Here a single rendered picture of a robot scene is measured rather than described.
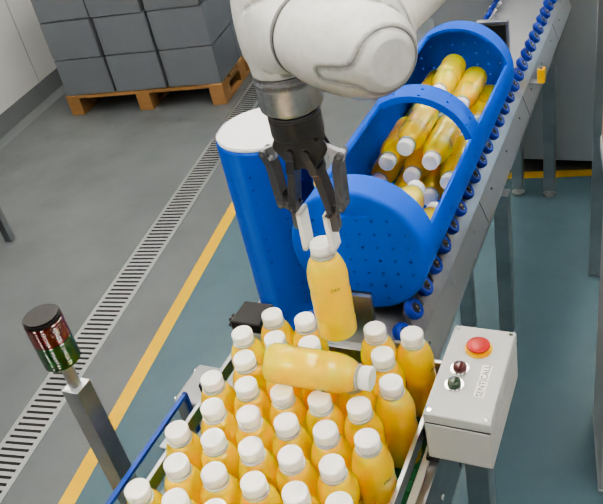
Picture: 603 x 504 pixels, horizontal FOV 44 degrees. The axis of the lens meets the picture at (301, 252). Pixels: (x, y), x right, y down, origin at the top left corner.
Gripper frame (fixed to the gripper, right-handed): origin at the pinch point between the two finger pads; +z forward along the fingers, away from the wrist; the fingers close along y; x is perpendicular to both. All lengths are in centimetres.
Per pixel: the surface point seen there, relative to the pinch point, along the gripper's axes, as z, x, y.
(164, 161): 132, -237, 221
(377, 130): 24, -77, 19
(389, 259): 24.0, -24.7, -0.5
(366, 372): 19.9, 9.1, -8.0
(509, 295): 110, -121, -3
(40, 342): 9.8, 23.3, 41.4
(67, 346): 12.7, 20.7, 39.2
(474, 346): 21.3, -1.3, -22.3
